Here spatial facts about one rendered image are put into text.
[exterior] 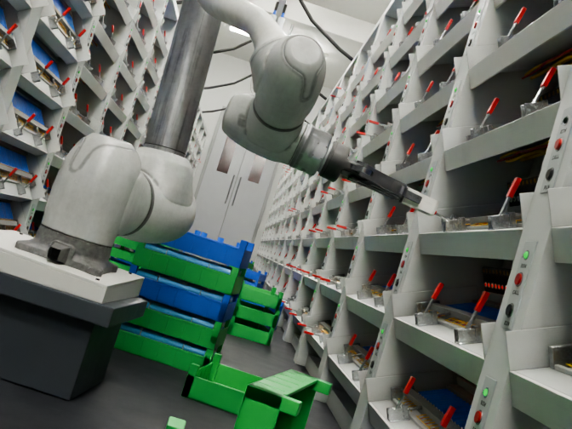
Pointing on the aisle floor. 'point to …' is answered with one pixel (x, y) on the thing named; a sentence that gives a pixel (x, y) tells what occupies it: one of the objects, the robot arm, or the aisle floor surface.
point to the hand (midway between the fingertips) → (419, 201)
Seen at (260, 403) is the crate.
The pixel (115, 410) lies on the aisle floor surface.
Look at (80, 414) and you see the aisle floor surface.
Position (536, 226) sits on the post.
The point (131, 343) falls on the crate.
